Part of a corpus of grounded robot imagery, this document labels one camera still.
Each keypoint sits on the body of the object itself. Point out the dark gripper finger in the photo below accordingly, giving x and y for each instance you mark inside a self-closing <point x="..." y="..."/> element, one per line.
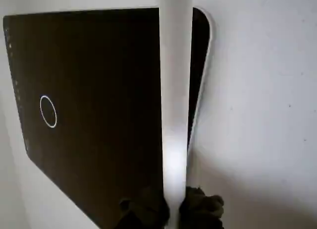
<point x="200" y="209"/>
<point x="146" y="211"/>

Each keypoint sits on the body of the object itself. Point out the white stylus pen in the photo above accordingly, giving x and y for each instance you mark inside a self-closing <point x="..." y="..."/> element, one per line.
<point x="175" y="65"/>

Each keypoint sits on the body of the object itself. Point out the black screen tablet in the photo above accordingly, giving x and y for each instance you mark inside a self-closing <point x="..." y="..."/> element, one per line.
<point x="99" y="65"/>

